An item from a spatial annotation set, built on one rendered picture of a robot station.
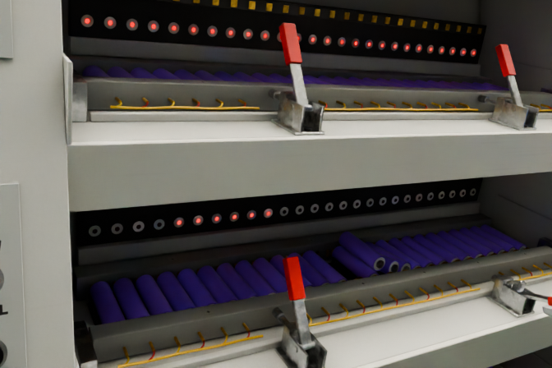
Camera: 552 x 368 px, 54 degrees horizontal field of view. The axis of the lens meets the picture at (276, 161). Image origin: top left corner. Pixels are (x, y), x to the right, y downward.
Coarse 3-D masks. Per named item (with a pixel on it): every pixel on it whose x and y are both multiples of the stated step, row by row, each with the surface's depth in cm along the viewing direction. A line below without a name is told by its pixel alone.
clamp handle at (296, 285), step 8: (296, 256) 45; (288, 264) 45; (296, 264) 45; (288, 272) 44; (296, 272) 45; (288, 280) 44; (296, 280) 44; (288, 288) 44; (296, 288) 44; (296, 296) 44; (304, 296) 44; (296, 304) 44; (304, 304) 44; (296, 312) 44; (304, 312) 44; (296, 320) 44; (304, 320) 44; (304, 328) 44; (296, 336) 45; (304, 336) 44; (304, 344) 43
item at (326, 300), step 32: (512, 256) 64; (544, 256) 66; (320, 288) 51; (352, 288) 52; (384, 288) 54; (416, 288) 56; (448, 288) 59; (480, 288) 58; (128, 320) 43; (160, 320) 43; (192, 320) 44; (224, 320) 46; (256, 320) 47; (288, 320) 49; (96, 352) 41; (128, 352) 42
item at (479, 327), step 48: (144, 240) 53; (192, 240) 55; (240, 240) 58; (528, 240) 73; (528, 288) 62; (240, 336) 47; (336, 336) 48; (384, 336) 49; (432, 336) 50; (480, 336) 51; (528, 336) 56
